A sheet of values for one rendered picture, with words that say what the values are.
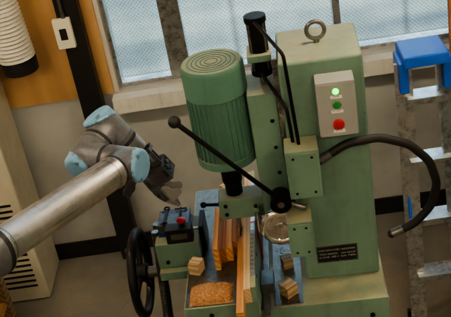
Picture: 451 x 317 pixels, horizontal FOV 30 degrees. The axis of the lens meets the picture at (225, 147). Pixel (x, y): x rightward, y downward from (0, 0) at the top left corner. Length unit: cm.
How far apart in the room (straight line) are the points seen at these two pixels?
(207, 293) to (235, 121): 49
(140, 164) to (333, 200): 57
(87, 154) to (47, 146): 170
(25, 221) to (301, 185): 76
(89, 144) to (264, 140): 48
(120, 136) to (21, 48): 129
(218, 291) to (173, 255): 24
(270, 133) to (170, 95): 143
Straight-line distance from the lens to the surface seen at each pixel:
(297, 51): 225
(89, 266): 420
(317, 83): 215
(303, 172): 225
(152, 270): 269
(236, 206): 250
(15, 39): 355
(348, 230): 247
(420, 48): 305
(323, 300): 250
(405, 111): 312
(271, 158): 237
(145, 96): 372
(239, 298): 233
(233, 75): 225
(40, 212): 197
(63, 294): 408
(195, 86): 226
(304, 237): 236
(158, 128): 386
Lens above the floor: 244
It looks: 30 degrees down
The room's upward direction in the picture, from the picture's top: 10 degrees counter-clockwise
